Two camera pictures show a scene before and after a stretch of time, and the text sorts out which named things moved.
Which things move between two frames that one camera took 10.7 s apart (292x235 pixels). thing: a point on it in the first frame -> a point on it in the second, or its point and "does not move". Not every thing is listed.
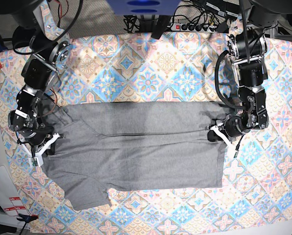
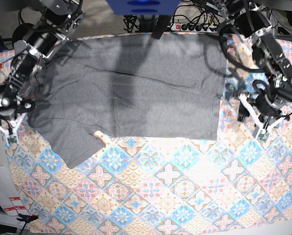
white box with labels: x=7 y=201 does not move
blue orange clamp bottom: x=27 y=218 does not move
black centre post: x=160 y=26 does not move
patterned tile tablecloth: x=262 y=184 does not move
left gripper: x=35 y=139 -> x=6 y=110
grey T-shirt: x=134 y=145 -> x=162 y=86
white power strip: x=194 y=28 does not move
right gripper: x=230 y=127 -> x=264 y=106
